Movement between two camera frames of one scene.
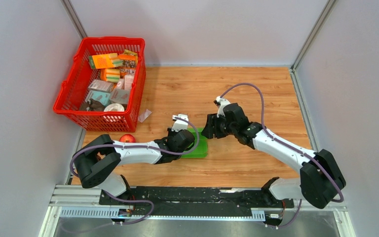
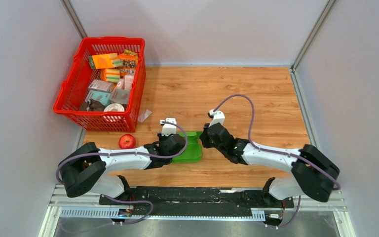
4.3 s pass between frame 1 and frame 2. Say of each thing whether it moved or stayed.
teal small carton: stayed
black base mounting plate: stayed
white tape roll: stayed
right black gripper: moved
